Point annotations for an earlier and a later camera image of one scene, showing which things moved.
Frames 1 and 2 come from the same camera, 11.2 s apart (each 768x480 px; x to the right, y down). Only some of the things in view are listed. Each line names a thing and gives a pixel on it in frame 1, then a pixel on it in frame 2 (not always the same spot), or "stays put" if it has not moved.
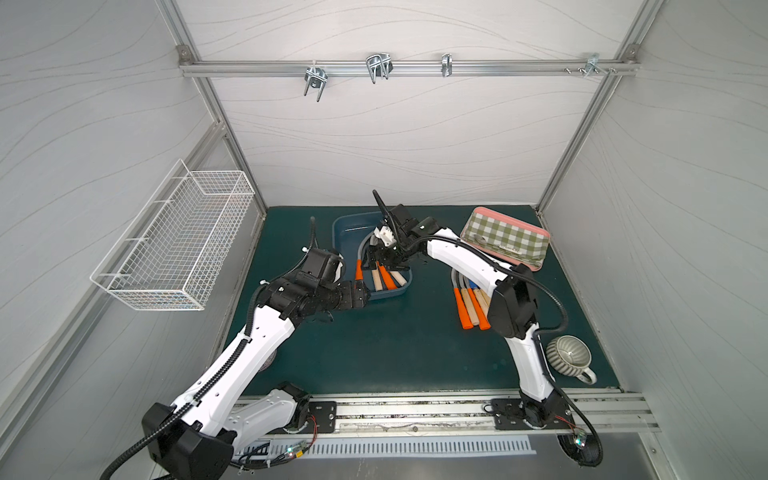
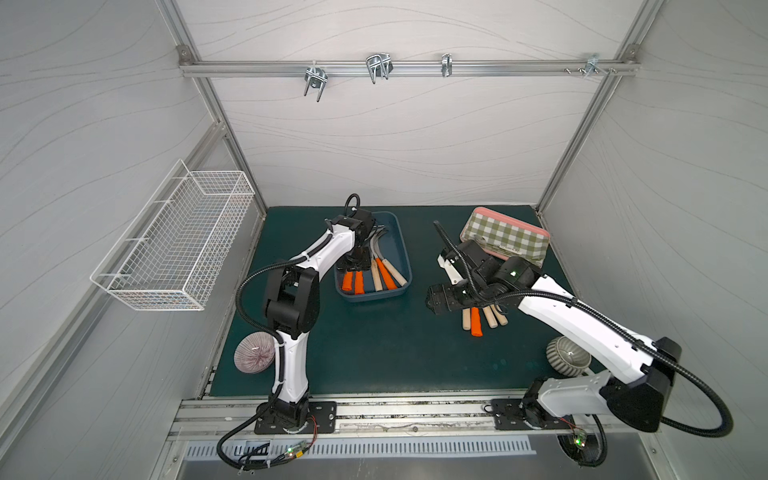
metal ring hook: (447, 64) stays put
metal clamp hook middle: (379, 65) stays put
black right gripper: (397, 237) -> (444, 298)
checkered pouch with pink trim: (506, 237) stays put
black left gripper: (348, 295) -> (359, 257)
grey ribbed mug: (572, 356) stays put
